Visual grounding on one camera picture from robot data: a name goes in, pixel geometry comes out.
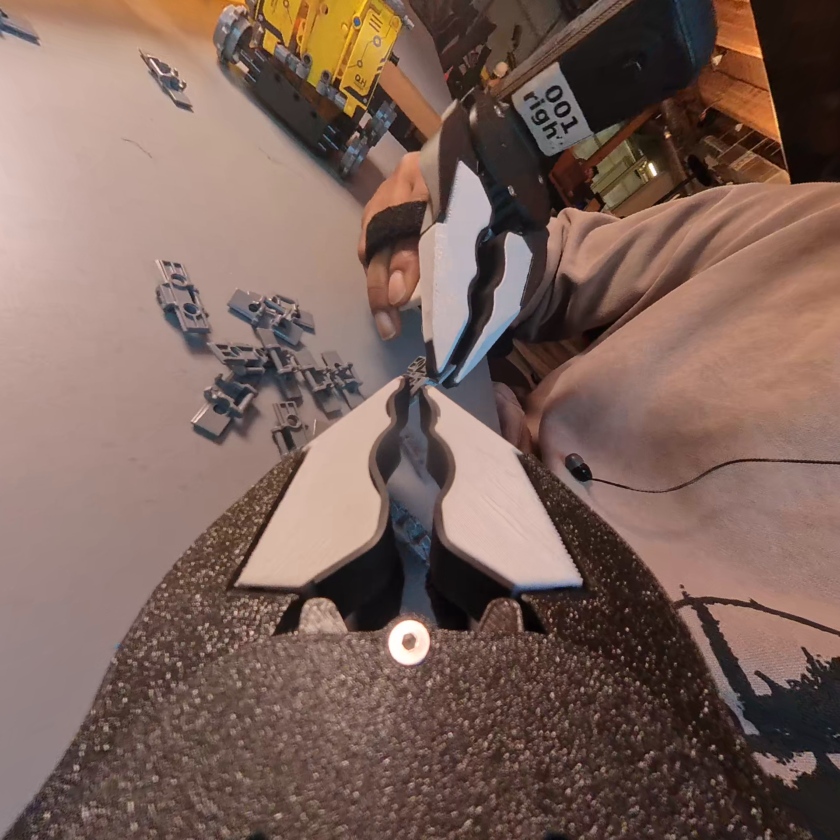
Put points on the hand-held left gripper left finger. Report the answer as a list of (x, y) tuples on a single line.
[(321, 512)]

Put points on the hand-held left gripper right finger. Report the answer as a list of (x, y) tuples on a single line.
[(505, 518)]

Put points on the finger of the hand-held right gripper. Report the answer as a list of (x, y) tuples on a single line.
[(512, 289), (449, 275)]

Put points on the heap of track links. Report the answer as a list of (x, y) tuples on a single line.
[(282, 358)]

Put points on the grey toy track link pair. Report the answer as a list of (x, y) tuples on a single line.
[(180, 298), (16, 27)]

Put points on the person's right forearm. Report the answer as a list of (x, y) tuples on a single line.
[(656, 262)]

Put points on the grey toy track link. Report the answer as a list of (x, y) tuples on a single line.
[(167, 79)]

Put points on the grey desk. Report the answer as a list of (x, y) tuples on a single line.
[(98, 229)]

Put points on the person's right hand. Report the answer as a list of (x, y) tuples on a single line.
[(397, 275)]

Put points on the beige printed hoodie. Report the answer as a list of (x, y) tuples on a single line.
[(689, 426)]

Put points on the yellow toy robot vehicle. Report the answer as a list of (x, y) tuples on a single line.
[(315, 52)]

